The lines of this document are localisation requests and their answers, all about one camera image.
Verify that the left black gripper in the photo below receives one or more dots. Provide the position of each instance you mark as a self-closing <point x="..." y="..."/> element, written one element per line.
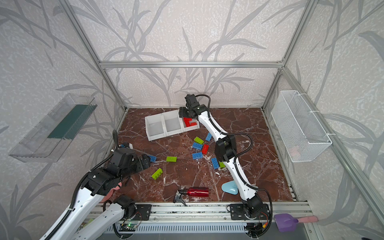
<point x="144" y="162"/>

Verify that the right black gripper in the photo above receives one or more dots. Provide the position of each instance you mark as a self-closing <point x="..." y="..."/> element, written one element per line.
<point x="183" y="112"/>

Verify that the blue lego brick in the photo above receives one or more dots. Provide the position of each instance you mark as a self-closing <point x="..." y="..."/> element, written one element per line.
<point x="208" y="137"/>
<point x="215" y="163"/>
<point x="153" y="159"/>
<point x="197" y="156"/>
<point x="197" y="146"/>

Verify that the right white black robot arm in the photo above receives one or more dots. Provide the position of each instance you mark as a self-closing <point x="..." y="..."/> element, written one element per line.
<point x="227" y="153"/>

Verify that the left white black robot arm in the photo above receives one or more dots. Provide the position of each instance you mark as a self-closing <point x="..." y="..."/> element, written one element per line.
<point x="93" y="187"/>

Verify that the white three-compartment bin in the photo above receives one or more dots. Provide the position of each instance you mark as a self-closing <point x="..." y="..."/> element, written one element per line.
<point x="166" y="124"/>

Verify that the left green-lit circuit board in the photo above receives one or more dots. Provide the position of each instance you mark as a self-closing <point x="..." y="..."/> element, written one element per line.
<point x="129" y="227"/>

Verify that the light blue toy shovel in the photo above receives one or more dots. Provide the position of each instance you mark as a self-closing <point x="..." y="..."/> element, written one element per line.
<point x="230" y="188"/>

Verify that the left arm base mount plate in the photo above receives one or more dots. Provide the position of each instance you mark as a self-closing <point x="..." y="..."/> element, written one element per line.
<point x="140" y="212"/>

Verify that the clear plastic wall shelf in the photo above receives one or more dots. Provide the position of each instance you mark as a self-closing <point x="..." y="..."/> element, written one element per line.
<point x="50" y="138"/>

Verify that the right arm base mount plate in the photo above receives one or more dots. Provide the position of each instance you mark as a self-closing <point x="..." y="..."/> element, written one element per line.
<point x="237" y="212"/>

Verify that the white wire mesh basket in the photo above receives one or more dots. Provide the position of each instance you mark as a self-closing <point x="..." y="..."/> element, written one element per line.
<point x="302" y="133"/>

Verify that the aluminium front rail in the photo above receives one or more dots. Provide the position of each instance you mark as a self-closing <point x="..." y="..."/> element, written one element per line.
<point x="214" y="212"/>

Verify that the purple toy shovel pink handle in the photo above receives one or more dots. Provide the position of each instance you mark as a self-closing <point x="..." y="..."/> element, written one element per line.
<point x="287" y="223"/>

